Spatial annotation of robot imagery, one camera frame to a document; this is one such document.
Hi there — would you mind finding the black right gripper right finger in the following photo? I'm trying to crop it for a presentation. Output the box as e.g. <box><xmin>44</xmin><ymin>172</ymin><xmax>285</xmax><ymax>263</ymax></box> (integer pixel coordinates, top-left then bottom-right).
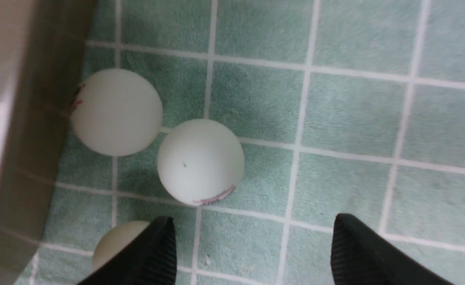
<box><xmin>331</xmin><ymin>213</ymin><xmax>451</xmax><ymax>285</ymax></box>

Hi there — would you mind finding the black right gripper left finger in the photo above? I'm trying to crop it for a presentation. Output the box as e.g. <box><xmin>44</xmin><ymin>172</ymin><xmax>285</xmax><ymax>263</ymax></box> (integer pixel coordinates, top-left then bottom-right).
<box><xmin>80</xmin><ymin>216</ymin><xmax>177</xmax><ymax>285</ymax></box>

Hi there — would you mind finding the white ping-pong ball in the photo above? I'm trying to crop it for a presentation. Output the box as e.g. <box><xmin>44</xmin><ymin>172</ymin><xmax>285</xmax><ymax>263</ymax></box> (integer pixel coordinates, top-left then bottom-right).
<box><xmin>70</xmin><ymin>68</ymin><xmax>163</xmax><ymax>156</ymax></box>
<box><xmin>157</xmin><ymin>119</ymin><xmax>245</xmax><ymax>206</ymax></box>
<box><xmin>91</xmin><ymin>221</ymin><xmax>149</xmax><ymax>272</ymax></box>

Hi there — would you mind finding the olive plastic storage bin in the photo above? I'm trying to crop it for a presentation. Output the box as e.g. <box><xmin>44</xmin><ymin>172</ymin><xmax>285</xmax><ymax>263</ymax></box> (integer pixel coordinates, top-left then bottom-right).
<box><xmin>0</xmin><ymin>0</ymin><xmax>97</xmax><ymax>285</ymax></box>

